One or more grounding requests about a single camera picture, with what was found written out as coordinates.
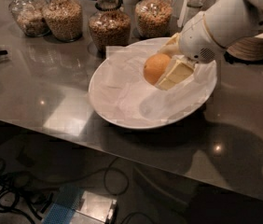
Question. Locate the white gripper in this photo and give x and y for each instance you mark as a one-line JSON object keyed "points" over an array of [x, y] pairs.
{"points": [[196, 42]]}

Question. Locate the orange fruit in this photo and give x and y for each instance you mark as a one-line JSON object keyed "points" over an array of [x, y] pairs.
{"points": [[155, 66]]}

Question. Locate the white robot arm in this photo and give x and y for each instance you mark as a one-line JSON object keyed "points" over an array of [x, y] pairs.
{"points": [[232, 20]]}

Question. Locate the white bowl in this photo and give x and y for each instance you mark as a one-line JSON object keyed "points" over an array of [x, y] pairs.
{"points": [[106, 97]]}

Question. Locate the glass jar of cereal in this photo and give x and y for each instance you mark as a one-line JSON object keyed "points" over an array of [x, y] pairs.
{"points": [[153, 17]]}

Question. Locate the small glass bottle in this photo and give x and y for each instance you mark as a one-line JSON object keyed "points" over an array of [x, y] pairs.
{"points": [[193, 7]]}

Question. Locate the white tissue paper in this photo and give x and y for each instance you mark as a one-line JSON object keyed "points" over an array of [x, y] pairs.
{"points": [[131, 90]]}

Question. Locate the glass jar of nuts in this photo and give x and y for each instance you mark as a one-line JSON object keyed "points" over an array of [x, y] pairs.
{"points": [[109, 25]]}

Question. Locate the stack of paper plates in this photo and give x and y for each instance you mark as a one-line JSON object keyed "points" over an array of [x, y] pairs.
{"points": [[249, 49]]}

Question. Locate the black mat under plates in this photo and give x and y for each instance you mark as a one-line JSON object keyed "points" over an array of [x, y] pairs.
{"points": [[231, 59]]}

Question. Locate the glass jar of beans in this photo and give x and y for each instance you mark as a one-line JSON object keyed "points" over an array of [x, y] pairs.
{"points": [[64, 19]]}

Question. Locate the glass jar of grains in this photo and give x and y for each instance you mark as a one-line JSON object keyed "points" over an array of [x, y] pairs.
{"points": [[29, 16]]}

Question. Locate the blue and silver floor box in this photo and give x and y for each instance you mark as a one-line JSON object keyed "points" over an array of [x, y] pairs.
{"points": [[74, 205]]}

